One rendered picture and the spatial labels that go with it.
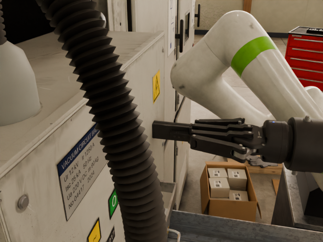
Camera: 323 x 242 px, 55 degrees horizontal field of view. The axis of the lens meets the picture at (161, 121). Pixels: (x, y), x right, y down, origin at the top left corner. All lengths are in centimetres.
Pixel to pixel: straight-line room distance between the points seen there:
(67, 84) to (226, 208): 183
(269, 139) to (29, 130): 40
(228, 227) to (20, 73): 72
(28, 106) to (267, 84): 58
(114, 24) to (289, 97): 41
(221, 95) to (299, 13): 770
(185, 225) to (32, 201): 69
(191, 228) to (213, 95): 38
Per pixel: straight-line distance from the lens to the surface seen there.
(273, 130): 55
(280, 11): 849
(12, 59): 27
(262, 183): 260
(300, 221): 118
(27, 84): 27
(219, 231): 90
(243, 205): 211
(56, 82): 36
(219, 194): 223
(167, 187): 72
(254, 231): 89
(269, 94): 75
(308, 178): 120
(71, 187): 29
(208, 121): 59
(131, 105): 19
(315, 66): 356
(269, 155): 55
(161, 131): 57
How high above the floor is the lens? 150
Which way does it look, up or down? 26 degrees down
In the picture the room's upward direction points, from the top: straight up
